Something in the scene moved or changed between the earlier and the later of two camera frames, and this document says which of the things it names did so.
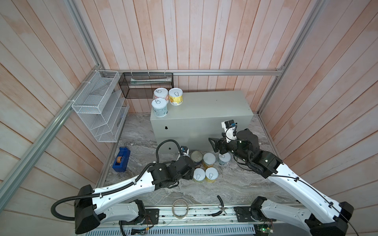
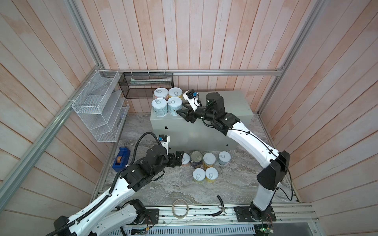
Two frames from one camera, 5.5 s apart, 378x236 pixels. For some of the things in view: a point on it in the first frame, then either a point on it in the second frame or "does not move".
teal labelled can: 160,107 does not move
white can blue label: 161,93 does not move
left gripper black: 189,174 to 178,159
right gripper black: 222,141 to 189,114
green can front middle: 199,175 does not move
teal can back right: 224,158 does not move
